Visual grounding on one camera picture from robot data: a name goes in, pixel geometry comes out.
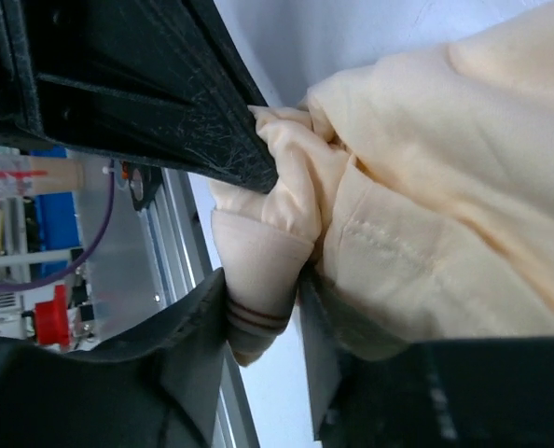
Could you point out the aluminium front rail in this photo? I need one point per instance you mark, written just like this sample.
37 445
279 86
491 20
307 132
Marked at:
182 261

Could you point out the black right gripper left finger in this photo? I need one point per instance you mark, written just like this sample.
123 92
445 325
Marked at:
154 385

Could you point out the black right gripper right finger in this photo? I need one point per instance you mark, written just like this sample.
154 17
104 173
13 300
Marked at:
475 393

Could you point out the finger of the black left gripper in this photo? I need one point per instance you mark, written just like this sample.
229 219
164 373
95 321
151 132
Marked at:
152 82

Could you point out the peach underwear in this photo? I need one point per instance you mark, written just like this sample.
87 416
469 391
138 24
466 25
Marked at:
421 188

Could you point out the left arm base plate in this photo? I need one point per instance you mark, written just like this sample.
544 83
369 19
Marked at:
143 183

